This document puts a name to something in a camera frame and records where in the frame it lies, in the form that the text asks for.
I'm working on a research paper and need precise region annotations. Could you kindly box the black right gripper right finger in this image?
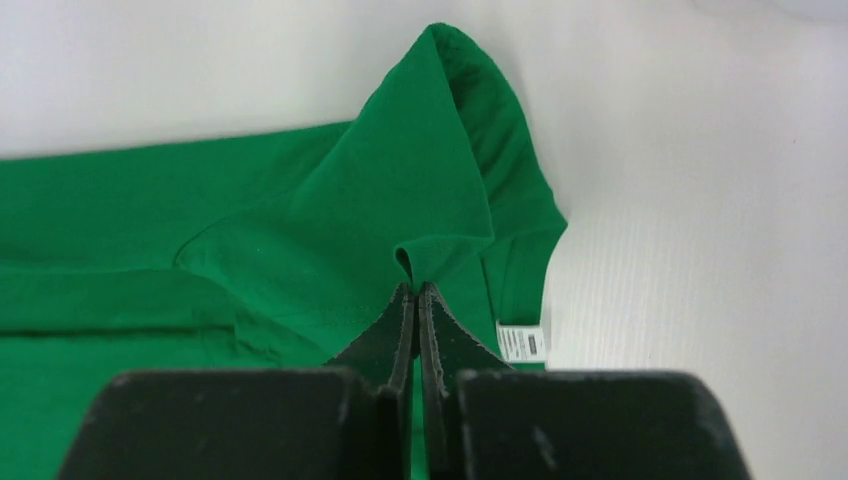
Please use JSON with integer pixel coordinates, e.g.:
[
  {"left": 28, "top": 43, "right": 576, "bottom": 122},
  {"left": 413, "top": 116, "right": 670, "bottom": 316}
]
[{"left": 417, "top": 283, "right": 750, "bottom": 479}]

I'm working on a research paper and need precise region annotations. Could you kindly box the green t-shirt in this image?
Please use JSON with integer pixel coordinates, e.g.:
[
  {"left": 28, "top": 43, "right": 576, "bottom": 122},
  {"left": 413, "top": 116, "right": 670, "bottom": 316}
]
[{"left": 1, "top": 23, "right": 567, "bottom": 479}]

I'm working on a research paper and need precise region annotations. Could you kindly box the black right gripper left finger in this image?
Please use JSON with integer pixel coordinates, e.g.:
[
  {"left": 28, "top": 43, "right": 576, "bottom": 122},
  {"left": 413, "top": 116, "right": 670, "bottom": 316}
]
[{"left": 59, "top": 285, "right": 416, "bottom": 479}]

